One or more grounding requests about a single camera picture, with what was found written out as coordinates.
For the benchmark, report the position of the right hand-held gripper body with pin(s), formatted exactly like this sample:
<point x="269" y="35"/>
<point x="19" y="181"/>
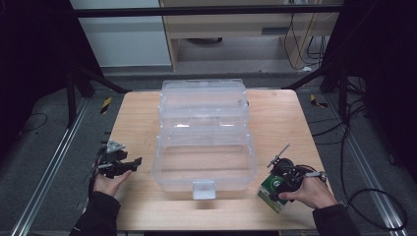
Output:
<point x="291" y="175"/>

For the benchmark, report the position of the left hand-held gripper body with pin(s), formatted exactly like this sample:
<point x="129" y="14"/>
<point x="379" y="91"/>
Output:
<point x="113" y="162"/>

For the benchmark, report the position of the green and white carton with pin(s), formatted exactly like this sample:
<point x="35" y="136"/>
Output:
<point x="265" y="193"/>

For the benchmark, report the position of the clear plastic storage box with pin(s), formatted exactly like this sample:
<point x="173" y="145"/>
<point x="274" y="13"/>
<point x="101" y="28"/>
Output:
<point x="203" y="164"/>

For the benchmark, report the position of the person's left hand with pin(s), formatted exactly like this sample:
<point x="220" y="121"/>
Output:
<point x="109" y="185"/>

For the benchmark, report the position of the person's right hand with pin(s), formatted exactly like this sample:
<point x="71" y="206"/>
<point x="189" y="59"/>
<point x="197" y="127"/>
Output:
<point x="314" y="195"/>

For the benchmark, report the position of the yellow and black tape strip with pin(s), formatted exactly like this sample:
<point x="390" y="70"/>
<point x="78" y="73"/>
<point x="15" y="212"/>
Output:
<point x="316" y="101"/>
<point x="106" y="105"/>

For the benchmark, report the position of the black metal stand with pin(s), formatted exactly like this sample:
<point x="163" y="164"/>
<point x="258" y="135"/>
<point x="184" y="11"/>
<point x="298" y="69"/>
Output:
<point x="342" y="95"/>
<point x="70" y="98"/>

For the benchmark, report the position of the white cabinet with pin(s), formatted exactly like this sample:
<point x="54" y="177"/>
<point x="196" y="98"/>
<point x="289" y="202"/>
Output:
<point x="124" y="42"/>

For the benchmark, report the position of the black curtain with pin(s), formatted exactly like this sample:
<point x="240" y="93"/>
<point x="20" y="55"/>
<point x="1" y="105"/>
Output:
<point x="387" y="82"/>
<point x="32" y="65"/>

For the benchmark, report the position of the light wooden desk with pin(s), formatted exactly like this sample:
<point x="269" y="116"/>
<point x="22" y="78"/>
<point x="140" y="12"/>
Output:
<point x="229" y="24"/>

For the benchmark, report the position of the aluminium floor rail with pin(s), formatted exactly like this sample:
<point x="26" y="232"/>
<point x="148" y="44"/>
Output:
<point x="370" y="173"/>
<point x="49" y="173"/>

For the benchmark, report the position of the black horizontal frame bar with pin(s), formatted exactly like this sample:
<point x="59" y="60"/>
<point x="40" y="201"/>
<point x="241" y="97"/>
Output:
<point x="196" y="11"/>

